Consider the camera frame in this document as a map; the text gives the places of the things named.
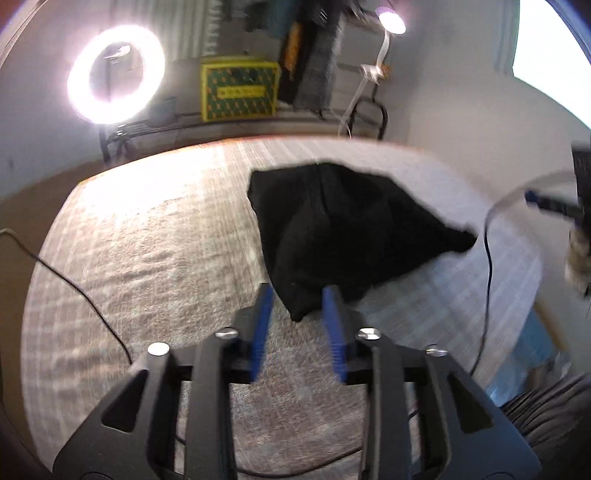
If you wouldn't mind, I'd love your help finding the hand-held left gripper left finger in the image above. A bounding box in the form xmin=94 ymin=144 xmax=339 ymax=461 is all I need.
xmin=53 ymin=282 xmax=275 ymax=480

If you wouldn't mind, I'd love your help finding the person's right hand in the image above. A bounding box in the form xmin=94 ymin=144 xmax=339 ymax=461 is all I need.
xmin=566 ymin=228 xmax=591 ymax=298

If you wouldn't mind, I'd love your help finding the grey plaid coat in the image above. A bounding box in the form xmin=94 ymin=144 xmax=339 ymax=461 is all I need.
xmin=295 ymin=9 xmax=345 ymax=109

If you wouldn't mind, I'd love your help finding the plaid-covered table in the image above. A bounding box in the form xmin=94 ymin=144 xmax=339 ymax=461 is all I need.
xmin=21 ymin=136 xmax=543 ymax=478

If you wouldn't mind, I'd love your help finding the black long-sleeved sweater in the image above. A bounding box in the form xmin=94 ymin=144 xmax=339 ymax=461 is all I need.
xmin=247 ymin=161 xmax=478 ymax=323

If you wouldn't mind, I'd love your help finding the teal hanging sweater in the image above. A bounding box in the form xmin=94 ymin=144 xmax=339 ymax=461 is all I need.
xmin=265 ymin=0 xmax=296 ymax=38

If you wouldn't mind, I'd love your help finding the window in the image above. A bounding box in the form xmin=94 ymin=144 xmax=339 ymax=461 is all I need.
xmin=496 ymin=0 xmax=591 ymax=130

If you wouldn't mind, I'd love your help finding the white clip lamp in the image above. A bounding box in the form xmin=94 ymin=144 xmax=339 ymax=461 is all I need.
xmin=360 ymin=7 xmax=407 ymax=86

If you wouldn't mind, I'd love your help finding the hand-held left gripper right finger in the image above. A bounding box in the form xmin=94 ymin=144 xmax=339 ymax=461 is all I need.
xmin=322 ymin=285 xmax=541 ymax=480

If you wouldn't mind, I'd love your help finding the yellow green storage box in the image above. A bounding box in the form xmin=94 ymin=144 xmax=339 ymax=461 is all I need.
xmin=200 ymin=58 xmax=281 ymax=123

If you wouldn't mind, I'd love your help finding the black metal clothes rack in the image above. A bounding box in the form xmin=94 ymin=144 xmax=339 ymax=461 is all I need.
xmin=99 ymin=0 xmax=389 ymax=162

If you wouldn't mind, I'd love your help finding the green striped wall cloth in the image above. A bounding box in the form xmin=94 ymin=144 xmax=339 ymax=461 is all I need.
xmin=171 ymin=0 xmax=252 ymax=61

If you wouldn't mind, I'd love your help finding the white lamp cable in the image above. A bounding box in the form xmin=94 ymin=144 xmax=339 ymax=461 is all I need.
xmin=337 ymin=80 xmax=370 ymax=138

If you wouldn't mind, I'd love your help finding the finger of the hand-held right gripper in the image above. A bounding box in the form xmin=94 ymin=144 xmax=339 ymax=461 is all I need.
xmin=524 ymin=188 xmax=583 ymax=217

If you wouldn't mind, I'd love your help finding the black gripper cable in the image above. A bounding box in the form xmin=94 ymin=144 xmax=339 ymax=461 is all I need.
xmin=0 ymin=228 xmax=134 ymax=367
xmin=468 ymin=171 xmax=575 ymax=377

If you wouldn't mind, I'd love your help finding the ring light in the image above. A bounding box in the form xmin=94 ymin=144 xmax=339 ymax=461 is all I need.
xmin=67 ymin=27 xmax=166 ymax=162

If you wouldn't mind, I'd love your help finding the yellow hanging garment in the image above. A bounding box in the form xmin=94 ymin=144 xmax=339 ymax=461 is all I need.
xmin=284 ymin=23 xmax=303 ymax=70

